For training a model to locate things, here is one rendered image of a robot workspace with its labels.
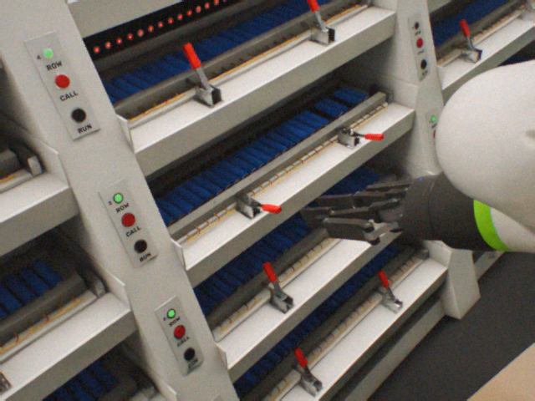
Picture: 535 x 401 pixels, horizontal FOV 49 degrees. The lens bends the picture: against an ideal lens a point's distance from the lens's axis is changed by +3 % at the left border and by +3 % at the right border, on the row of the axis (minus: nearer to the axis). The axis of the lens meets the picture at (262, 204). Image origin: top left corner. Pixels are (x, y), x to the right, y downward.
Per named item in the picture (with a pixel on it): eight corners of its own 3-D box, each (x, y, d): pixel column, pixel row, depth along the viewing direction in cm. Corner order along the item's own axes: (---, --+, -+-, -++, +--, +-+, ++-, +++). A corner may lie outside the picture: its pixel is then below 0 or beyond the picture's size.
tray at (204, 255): (412, 128, 120) (419, 86, 113) (189, 291, 88) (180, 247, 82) (336, 97, 131) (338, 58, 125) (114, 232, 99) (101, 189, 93)
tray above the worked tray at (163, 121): (394, 34, 112) (403, -43, 103) (140, 180, 80) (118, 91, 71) (313, 9, 123) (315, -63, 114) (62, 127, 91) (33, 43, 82)
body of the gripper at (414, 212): (443, 256, 62) (379, 253, 70) (484, 217, 67) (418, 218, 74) (418, 195, 60) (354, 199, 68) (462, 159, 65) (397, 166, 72)
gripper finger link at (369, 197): (405, 192, 68) (413, 186, 69) (349, 190, 78) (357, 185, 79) (417, 221, 69) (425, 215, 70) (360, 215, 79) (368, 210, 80)
